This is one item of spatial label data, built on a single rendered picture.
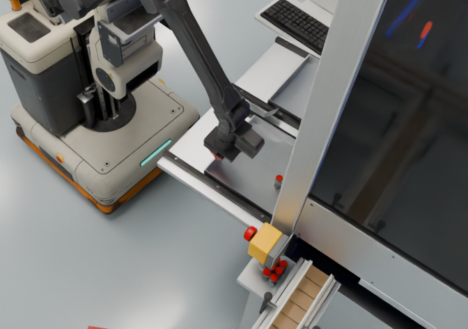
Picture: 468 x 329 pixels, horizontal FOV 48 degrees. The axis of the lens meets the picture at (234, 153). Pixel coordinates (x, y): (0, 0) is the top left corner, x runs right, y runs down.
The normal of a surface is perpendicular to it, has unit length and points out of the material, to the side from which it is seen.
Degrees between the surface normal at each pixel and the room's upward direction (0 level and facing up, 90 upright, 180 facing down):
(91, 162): 0
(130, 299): 0
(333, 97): 90
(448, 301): 90
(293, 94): 0
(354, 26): 90
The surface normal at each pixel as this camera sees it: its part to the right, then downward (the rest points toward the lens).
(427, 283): -0.58, 0.65
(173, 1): 0.66, 0.15
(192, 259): 0.07, -0.55
